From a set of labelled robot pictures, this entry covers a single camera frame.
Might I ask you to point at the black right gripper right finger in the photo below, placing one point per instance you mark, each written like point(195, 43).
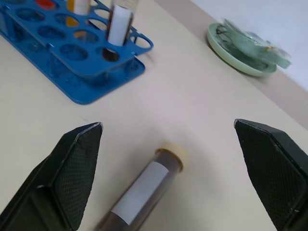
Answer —
point(269, 168)

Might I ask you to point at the blue plastic test tube rack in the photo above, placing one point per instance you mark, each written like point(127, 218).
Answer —
point(79, 60)

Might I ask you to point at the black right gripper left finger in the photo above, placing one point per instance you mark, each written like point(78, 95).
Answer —
point(72, 173)

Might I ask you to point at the white-labelled tube with dark liquid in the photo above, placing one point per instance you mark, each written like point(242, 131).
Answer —
point(119, 26)

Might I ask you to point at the dark tube with cream cap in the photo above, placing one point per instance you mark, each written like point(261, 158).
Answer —
point(142, 192)

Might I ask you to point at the pale green round dish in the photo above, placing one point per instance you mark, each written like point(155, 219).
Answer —
point(237, 61)

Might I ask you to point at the clear glass petri dish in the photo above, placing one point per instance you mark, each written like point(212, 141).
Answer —
point(255, 45)

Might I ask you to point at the yellow capped tube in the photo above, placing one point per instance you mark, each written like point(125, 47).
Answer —
point(78, 12)

